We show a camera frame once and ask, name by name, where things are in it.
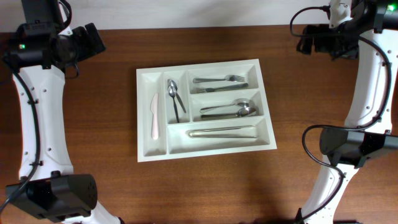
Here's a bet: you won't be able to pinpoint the white plastic knife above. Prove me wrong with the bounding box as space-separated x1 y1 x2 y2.
150 93 160 140

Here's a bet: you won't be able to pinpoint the small steel teaspoon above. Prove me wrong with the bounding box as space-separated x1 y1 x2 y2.
168 86 180 123
167 79 187 113

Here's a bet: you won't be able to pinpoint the steel fork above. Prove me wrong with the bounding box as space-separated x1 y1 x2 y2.
192 75 246 83
193 83 249 93

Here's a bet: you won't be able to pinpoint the large steel spoon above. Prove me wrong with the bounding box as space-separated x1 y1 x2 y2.
200 107 257 120
200 98 255 113

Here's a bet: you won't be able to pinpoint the long steel kitchen tongs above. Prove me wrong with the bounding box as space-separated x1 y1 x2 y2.
187 125 258 139

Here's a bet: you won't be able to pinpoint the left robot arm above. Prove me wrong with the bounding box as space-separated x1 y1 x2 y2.
2 1 121 223

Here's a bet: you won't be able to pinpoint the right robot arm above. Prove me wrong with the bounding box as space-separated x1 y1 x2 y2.
295 1 397 223

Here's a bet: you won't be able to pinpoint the white plastic cutlery tray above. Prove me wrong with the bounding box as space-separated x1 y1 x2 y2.
136 59 277 162

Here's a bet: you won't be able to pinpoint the left black cable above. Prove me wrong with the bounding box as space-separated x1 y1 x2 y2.
0 0 80 215

